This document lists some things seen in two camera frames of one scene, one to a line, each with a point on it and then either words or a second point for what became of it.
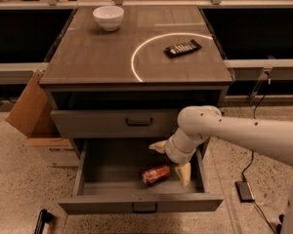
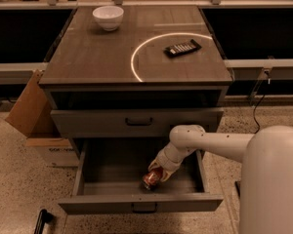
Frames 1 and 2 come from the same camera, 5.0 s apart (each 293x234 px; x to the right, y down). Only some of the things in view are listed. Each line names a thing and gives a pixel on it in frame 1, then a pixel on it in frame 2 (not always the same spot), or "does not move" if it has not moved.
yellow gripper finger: x=183 y=172 → x=164 y=179
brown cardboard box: x=33 y=117 does not move
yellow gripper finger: x=159 y=146 → x=154 y=164
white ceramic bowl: x=108 y=17 does not move
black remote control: x=183 y=49 does not move
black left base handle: x=44 y=216 does not move
